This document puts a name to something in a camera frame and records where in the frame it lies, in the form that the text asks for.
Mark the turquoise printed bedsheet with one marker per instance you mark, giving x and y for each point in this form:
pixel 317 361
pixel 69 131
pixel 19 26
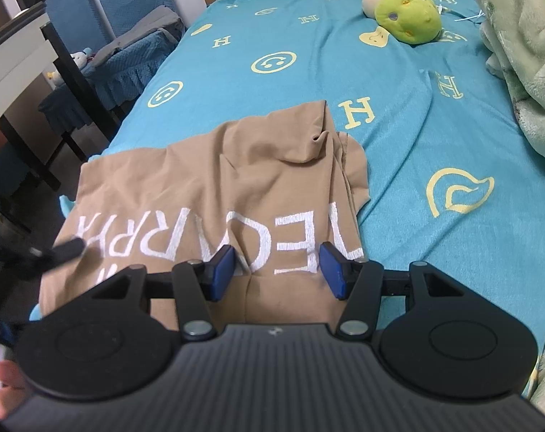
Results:
pixel 299 76

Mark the grey cloth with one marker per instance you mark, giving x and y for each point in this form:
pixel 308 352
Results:
pixel 142 27

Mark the small white plush toy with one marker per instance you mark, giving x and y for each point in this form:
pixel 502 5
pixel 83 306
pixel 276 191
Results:
pixel 76 60

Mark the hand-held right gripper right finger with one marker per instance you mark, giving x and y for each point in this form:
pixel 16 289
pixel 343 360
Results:
pixel 333 272

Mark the person's left hand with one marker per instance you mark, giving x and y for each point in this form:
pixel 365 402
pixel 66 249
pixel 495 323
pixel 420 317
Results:
pixel 7 387

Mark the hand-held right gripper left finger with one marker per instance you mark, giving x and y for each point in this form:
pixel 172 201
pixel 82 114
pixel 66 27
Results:
pixel 221 274

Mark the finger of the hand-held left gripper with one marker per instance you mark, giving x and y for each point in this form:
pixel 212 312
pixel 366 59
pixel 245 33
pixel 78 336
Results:
pixel 65 249

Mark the tan printed shirt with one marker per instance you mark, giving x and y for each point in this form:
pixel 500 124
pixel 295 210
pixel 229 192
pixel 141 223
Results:
pixel 218 189

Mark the dark framed desk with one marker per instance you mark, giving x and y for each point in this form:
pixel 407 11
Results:
pixel 11 63

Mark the green spotted plush toy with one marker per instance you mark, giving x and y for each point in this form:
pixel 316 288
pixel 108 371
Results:
pixel 407 13

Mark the pale green fuzzy blanket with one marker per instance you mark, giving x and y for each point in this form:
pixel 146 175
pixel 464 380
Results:
pixel 524 54

